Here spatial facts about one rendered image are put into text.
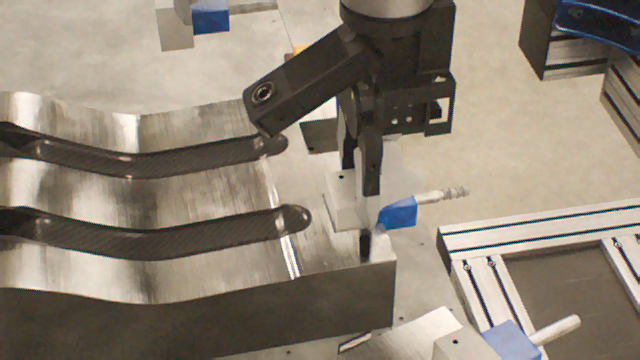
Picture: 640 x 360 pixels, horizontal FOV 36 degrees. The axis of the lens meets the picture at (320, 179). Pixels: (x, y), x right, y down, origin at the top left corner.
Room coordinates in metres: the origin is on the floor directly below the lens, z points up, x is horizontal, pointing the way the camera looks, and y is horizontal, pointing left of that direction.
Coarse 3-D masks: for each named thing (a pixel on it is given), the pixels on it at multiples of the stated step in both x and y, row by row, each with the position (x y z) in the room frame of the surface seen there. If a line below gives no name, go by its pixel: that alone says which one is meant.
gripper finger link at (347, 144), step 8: (344, 120) 0.66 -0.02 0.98; (344, 128) 0.66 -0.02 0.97; (344, 136) 0.66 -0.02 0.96; (384, 136) 0.69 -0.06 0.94; (392, 136) 0.69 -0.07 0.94; (400, 136) 0.69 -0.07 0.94; (344, 144) 0.67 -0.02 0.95; (352, 144) 0.67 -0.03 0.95; (344, 152) 0.67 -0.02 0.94; (352, 152) 0.67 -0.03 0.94; (344, 160) 0.67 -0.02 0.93; (352, 160) 0.67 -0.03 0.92; (344, 168) 0.67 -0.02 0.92; (352, 168) 0.67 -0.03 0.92
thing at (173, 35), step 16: (160, 0) 0.89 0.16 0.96; (208, 0) 0.91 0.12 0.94; (224, 0) 0.91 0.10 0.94; (272, 0) 0.93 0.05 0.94; (160, 16) 0.88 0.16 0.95; (176, 16) 0.88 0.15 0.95; (192, 16) 0.89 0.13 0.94; (208, 16) 0.89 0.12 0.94; (224, 16) 0.89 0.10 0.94; (160, 32) 0.88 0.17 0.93; (176, 32) 0.88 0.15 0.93; (192, 32) 0.88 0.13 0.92; (208, 32) 0.89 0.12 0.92; (176, 48) 0.88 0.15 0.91; (192, 48) 0.88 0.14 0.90
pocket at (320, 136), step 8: (312, 120) 0.78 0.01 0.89; (320, 120) 0.78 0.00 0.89; (328, 120) 0.78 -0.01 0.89; (336, 120) 0.78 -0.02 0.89; (304, 128) 0.77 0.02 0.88; (312, 128) 0.78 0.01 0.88; (320, 128) 0.78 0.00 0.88; (328, 128) 0.78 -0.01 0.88; (336, 128) 0.78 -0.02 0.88; (304, 136) 0.77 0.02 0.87; (312, 136) 0.78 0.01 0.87; (320, 136) 0.78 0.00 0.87; (328, 136) 0.78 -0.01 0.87; (336, 136) 0.78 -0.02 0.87; (312, 144) 0.77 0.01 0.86; (320, 144) 0.77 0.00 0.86; (328, 144) 0.77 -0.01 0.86; (336, 144) 0.77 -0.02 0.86; (312, 152) 0.76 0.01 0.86; (320, 152) 0.76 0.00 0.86; (328, 152) 0.76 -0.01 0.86
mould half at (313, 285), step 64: (64, 128) 0.74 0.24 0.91; (128, 128) 0.77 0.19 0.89; (192, 128) 0.77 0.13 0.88; (0, 192) 0.62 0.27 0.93; (64, 192) 0.64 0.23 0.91; (128, 192) 0.67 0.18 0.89; (192, 192) 0.68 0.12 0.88; (256, 192) 0.67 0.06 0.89; (320, 192) 0.67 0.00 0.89; (0, 256) 0.55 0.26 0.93; (64, 256) 0.57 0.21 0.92; (192, 256) 0.59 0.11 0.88; (256, 256) 0.59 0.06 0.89; (320, 256) 0.59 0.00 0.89; (384, 256) 0.59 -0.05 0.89; (0, 320) 0.51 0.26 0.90; (64, 320) 0.52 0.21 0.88; (128, 320) 0.54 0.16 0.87; (192, 320) 0.55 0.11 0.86; (256, 320) 0.56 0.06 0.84; (320, 320) 0.57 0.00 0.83; (384, 320) 0.58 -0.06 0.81
